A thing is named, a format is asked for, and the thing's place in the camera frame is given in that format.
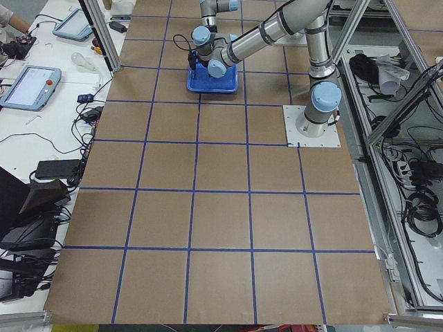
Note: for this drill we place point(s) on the small blue device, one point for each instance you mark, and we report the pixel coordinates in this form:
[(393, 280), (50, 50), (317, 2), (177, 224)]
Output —
[(85, 98)]

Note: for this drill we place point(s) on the aluminium frame post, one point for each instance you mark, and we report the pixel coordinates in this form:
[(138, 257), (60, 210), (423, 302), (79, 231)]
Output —
[(96, 20)]

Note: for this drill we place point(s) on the teach pendant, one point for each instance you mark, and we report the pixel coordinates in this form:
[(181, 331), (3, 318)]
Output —
[(32, 89), (74, 27)]

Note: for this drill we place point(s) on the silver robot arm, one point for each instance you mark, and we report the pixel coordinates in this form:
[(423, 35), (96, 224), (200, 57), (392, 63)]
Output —
[(210, 8), (218, 52)]

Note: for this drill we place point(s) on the blue plastic tray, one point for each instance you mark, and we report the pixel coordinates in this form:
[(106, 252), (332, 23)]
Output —
[(199, 81)]

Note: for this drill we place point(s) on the yellow handled screwdriver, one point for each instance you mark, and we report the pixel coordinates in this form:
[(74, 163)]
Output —
[(97, 50)]

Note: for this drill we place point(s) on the black flat power brick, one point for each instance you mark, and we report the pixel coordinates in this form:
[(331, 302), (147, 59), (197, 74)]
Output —
[(56, 169)]

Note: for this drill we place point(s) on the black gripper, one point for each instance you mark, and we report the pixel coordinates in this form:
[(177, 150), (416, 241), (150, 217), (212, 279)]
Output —
[(201, 66)]

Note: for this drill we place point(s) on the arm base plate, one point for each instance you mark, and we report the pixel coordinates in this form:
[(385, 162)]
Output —
[(302, 133)]

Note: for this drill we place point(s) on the near teach pendant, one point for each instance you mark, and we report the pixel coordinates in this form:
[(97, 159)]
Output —
[(32, 89)]

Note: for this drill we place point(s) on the far teach pendant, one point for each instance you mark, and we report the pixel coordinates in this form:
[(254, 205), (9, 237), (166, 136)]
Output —
[(74, 27)]

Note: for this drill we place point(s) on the black power adapter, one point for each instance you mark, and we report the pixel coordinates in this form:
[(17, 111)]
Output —
[(118, 27)]

